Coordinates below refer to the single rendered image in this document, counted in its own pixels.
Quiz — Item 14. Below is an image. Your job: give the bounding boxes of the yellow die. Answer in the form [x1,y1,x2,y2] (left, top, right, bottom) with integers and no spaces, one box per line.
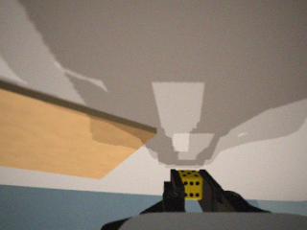
[178,170,202,199]

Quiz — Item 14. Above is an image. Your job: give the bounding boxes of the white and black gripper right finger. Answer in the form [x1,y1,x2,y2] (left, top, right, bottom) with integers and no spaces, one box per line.
[198,170,269,213]

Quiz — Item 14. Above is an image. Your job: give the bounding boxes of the tan square mat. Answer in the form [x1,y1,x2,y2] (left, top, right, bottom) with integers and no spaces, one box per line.
[0,80,157,179]

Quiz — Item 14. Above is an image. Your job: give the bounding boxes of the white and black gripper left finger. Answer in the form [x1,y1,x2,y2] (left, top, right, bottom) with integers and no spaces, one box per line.
[101,169,186,230]

